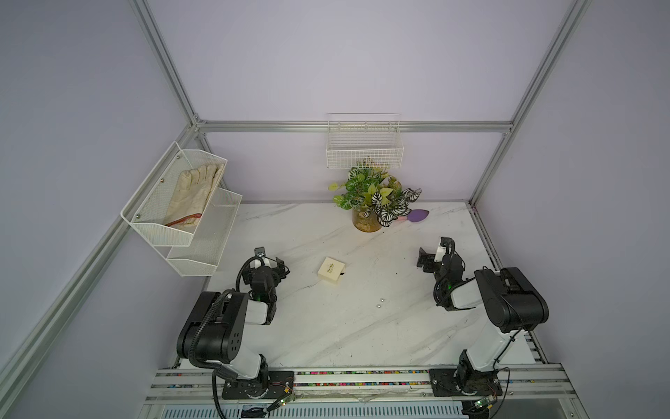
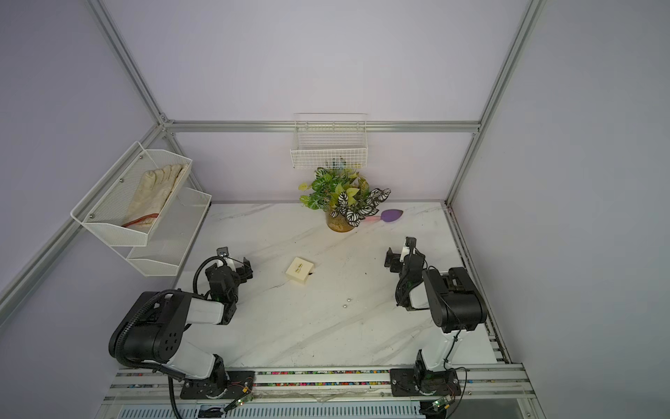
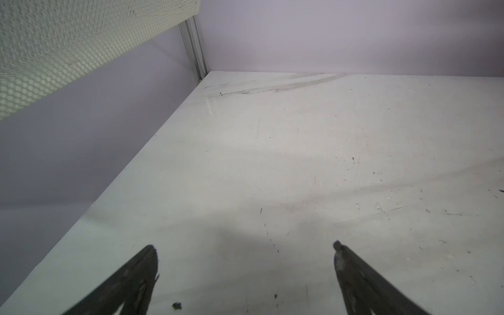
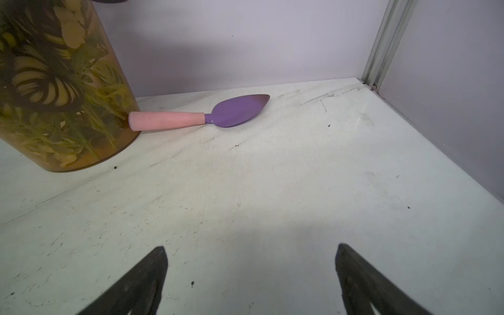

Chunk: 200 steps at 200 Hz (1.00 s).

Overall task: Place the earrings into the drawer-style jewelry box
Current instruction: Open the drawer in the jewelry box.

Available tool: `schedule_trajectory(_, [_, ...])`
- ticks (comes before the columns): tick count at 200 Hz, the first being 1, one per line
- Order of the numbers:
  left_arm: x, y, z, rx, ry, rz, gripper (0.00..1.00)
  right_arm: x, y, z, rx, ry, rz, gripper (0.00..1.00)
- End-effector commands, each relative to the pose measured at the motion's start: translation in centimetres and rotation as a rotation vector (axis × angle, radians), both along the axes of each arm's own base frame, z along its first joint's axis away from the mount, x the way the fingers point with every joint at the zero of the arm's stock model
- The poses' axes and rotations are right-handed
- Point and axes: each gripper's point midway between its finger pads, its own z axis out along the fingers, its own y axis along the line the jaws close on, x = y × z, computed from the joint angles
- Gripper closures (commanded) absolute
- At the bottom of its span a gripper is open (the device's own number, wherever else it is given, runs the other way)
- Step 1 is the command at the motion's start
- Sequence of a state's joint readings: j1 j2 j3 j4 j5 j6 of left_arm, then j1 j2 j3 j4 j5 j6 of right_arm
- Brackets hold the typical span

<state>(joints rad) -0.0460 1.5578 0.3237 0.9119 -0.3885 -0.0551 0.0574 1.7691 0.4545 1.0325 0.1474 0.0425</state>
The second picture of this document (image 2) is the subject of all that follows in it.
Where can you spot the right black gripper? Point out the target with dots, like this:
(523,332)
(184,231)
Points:
(396,259)

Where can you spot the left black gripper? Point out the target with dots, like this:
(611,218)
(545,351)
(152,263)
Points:
(241,269)

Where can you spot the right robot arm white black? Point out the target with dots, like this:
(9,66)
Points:
(455,305)

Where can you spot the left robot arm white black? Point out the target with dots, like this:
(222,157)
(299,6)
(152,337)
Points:
(151,335)

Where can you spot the purple egg-shaped sponge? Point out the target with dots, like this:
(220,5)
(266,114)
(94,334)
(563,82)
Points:
(391,215)

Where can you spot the potted green plant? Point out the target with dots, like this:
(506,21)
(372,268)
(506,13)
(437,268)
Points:
(344,195)

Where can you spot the white mesh two-tier shelf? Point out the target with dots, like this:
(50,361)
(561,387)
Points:
(160,251)

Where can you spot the cream work gloves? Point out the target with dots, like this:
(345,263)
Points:
(154,189)

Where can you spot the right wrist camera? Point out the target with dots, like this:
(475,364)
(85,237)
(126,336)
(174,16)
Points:
(410,244)

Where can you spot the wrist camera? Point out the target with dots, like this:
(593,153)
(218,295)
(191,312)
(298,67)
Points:
(410,244)
(223,252)

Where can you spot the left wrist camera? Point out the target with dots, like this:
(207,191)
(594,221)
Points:
(223,252)

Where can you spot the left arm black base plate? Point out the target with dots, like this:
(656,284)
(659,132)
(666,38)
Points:
(234,385)

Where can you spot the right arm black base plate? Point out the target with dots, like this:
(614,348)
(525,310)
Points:
(410,382)

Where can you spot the white wire wall basket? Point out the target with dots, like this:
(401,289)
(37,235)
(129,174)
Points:
(330,141)

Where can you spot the aluminium front rail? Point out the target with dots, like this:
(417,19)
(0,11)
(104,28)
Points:
(339,384)

